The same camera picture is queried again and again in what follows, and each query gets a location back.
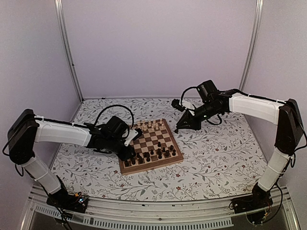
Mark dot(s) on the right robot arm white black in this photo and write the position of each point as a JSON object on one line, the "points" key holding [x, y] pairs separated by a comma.
{"points": [[284, 114]]}

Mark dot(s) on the right aluminium frame post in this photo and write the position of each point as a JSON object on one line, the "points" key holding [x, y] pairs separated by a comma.
{"points": [[252, 43]]}

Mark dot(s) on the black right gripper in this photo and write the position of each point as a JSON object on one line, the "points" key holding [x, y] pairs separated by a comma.
{"points": [[187, 117]]}

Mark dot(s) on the aluminium frame post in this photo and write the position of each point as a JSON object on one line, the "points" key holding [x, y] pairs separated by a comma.
{"points": [[67, 48], [252, 43]]}

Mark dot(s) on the tall dark chess piece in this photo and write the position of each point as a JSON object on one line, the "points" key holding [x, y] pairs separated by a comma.
{"points": [[139, 157]]}

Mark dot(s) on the wooden chess board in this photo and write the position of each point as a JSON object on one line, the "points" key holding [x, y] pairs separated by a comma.
{"points": [[146, 142]]}

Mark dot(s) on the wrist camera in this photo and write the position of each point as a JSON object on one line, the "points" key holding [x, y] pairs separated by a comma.
{"points": [[133, 135], [182, 105]]}

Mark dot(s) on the row of white chess pieces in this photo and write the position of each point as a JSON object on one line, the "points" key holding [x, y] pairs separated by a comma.
{"points": [[151, 126]]}

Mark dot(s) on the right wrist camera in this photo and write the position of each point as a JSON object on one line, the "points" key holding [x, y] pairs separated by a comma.
{"points": [[182, 105]]}

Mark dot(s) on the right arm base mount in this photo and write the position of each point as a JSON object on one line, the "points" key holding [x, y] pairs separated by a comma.
{"points": [[258, 204]]}

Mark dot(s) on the dark chess piece twelfth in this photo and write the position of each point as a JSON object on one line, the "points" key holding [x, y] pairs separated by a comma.
{"points": [[148, 158]]}

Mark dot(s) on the front aluminium slotted rail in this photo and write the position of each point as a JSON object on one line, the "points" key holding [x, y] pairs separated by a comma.
{"points": [[207, 214]]}

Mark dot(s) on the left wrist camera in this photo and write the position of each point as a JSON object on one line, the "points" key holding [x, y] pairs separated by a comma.
{"points": [[133, 135]]}

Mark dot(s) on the floral patterned table mat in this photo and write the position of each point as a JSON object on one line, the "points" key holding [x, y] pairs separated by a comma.
{"points": [[219, 161]]}

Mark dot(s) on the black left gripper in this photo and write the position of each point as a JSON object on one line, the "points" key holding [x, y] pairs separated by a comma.
{"points": [[125, 155]]}

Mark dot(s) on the left aluminium frame post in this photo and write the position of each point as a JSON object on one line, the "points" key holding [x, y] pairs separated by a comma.
{"points": [[67, 48]]}

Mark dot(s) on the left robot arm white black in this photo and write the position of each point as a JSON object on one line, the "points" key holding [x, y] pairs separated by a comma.
{"points": [[29, 129]]}

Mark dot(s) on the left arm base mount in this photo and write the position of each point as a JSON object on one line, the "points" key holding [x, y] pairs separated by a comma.
{"points": [[63, 200]]}

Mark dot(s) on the dark chess piece corner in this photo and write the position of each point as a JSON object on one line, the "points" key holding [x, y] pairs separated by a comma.
{"points": [[173, 150]]}

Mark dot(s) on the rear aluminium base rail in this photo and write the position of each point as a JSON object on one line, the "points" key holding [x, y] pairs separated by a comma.
{"points": [[140, 97]]}

